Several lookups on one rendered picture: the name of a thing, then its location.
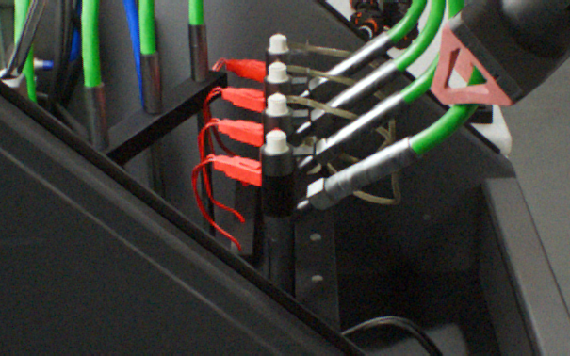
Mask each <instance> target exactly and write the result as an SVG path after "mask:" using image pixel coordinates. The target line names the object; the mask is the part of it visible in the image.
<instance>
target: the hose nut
mask: <svg viewBox="0 0 570 356"><path fill-rule="evenodd" d="M326 179H327V178H322V179H320V180H318V182H315V183H313V184H312V185H310V186H308V193H307V198H308V199H309V201H310V202H311V204H312V205H313V207H314V208H315V209H316V210H325V209H327V208H329V207H331V206H333V205H335V204H336V203H337V202H340V200H334V199H332V198H331V197H330V196H329V195H328V194H327V192H326V189H325V182H326Z"/></svg>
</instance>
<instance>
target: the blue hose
mask: <svg viewBox="0 0 570 356"><path fill-rule="evenodd" d="M122 1H123V5H124V8H125V9H126V14H127V19H128V23H129V28H130V34H131V39H132V44H133V50H134V57H135V63H136V69H137V77H138V88H139V96H140V102H141V107H144V106H143V95H141V83H140V77H139V73H140V70H139V59H138V53H139V51H140V42H139V24H138V9H137V4H136V1H135V0H122ZM77 15H78V16H79V18H80V19H81V16H82V0H78V7H77ZM79 49H80V38H79V35H78V31H77V29H76V27H75V28H74V33H73V45H72V50H71V56H70V61H69V64H70V63H72V62H73V61H74V60H75V59H76V58H77V57H78V53H79ZM52 68H53V59H52V60H44V61H43V62H42V69H43V70H44V71H45V72H51V71H52Z"/></svg>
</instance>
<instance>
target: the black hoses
mask: <svg viewBox="0 0 570 356"><path fill-rule="evenodd" d="M53 1H54V2H55V3H56V36H55V51H54V59H53V68H52V74H51V81H50V87H49V92H48V94H47V93H45V92H40V91H36V96H37V102H44V103H46V108H45V110H46V111H47V112H49V113H50V114H51V115H53V116H54V117H55V119H57V120H58V121H60V122H62V123H63V124H65V125H66V126H67V127H69V128H70V129H71V130H73V131H74V132H75V133H76V134H77V135H79V136H80V137H82V138H83V139H84V140H85V141H86V142H87V143H89V133H88V130H87V129H86V128H85V127H84V126H83V125H80V124H79V123H77V122H76V121H75V120H74V119H73V118H72V115H71V114H70V113H69V112H68V111H67V110H66V109H67V107H68V104H69V102H70V100H71V98H72V94H73V90H74V87H75V85H76V82H77V79H78V77H79V74H80V72H81V69H83V67H84V58H83V57H82V21H81V19H80V18H79V16H78V15H77V7H78V0H53ZM75 27H76V29H77V31H78V35H79V38H80V49H79V53H78V57H77V59H76V62H75V63H74V66H73V69H72V72H71V76H70V78H69V81H68V84H67V87H66V89H65V91H64V93H63V90H64V86H65V81H66V76H67V71H68V66H69V61H70V56H71V50H72V45H73V33H74V28H75ZM62 94H63V97H62ZM62 120H64V121H62Z"/></svg>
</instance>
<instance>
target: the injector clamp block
mask: <svg viewBox="0 0 570 356"><path fill-rule="evenodd" d="M329 177H330V172H329V171H328V170H327V169H326V167H325V166H321V170H320V171H319V172H316V173H311V174H307V175H305V176H304V177H302V178H301V179H300V180H299V182H297V183H294V196H296V200H299V199H301V198H302V197H304V196H305V195H307V193H308V186H310V185H312V184H313V183H315V182H318V180H320V179H322V178H329ZM267 235H269V228H268V227H267V225H266V224H265V223H264V214H263V211H262V193H261V186H259V187H258V193H257V213H256V233H255V253H254V268H256V269H257V271H258V272H260V273H261V274H262V275H264V276H265V277H266V278H268V279H269V280H270V272H269V255H268V240H267ZM294 249H296V283H293V284H292V298H293V299H296V300H297V301H298V302H300V303H301V304H302V305H304V306H305V307H306V308H308V309H309V310H310V311H312V312H313V314H314V315H316V316H318V317H319V318H321V319H322V320H323V321H325V322H326V323H327V324H329V325H330V326H331V327H333V328H334V329H335V330H337V331H338V332H341V323H340V309H339V296H337V281H336V267H335V254H334V226H333V212H332V207H329V208H327V209H325V210H316V209H315V210H313V211H312V212H310V213H309V214H308V216H307V217H305V218H303V219H302V220H300V221H299V222H296V223H294Z"/></svg>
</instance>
